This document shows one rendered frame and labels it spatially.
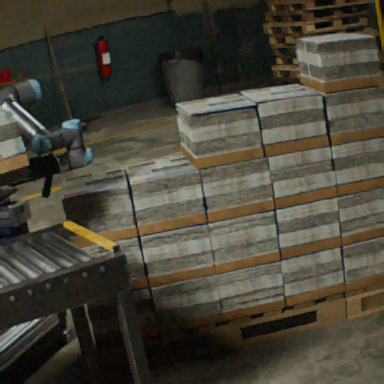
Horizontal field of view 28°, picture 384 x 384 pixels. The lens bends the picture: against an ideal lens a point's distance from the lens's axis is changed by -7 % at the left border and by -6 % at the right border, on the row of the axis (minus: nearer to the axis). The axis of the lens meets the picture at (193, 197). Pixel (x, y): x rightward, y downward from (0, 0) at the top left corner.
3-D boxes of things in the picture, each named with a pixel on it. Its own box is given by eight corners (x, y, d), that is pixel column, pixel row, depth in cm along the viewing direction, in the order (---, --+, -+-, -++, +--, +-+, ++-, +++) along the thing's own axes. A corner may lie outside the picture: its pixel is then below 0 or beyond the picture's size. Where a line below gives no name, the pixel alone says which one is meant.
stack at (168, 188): (97, 339, 382) (61, 177, 360) (325, 292, 394) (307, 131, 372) (101, 372, 345) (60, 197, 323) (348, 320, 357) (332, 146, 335)
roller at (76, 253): (54, 241, 293) (51, 228, 291) (105, 271, 253) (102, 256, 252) (42, 245, 290) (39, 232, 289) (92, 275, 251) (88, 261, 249)
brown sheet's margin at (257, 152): (181, 152, 365) (179, 143, 364) (243, 141, 369) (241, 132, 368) (196, 169, 329) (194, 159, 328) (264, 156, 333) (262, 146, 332)
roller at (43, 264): (23, 251, 287) (22, 238, 286) (69, 283, 247) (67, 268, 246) (11, 253, 284) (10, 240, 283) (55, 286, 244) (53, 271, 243)
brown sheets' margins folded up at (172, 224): (91, 313, 378) (69, 214, 365) (323, 267, 390) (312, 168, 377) (95, 345, 341) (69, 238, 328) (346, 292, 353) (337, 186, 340)
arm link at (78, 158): (84, 143, 316) (87, 163, 318) (60, 150, 311) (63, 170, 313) (92, 145, 309) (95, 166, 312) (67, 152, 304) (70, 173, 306)
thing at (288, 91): (239, 93, 365) (238, 91, 365) (297, 85, 367) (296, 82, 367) (255, 103, 329) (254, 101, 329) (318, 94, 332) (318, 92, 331)
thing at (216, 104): (175, 105, 357) (175, 103, 357) (237, 95, 361) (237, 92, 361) (189, 116, 322) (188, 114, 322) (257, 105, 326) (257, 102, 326)
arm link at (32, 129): (-16, 87, 318) (42, 138, 292) (5, 81, 325) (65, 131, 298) (-17, 110, 325) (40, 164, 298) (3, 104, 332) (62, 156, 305)
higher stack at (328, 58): (323, 293, 394) (291, 38, 360) (376, 279, 397) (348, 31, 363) (346, 320, 357) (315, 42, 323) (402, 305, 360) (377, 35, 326)
